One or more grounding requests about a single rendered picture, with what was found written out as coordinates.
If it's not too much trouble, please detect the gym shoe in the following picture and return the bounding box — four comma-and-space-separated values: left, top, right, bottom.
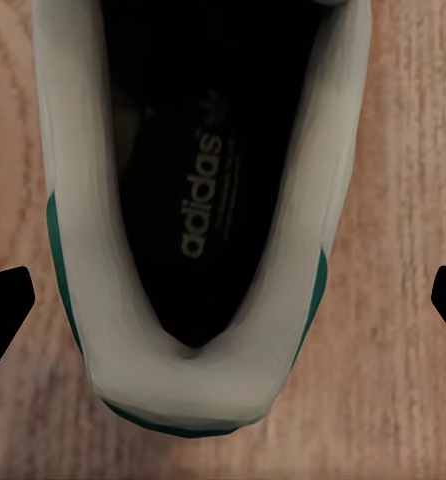
32, 0, 372, 439

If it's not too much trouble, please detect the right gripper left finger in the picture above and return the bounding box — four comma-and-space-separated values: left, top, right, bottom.
0, 266, 35, 359

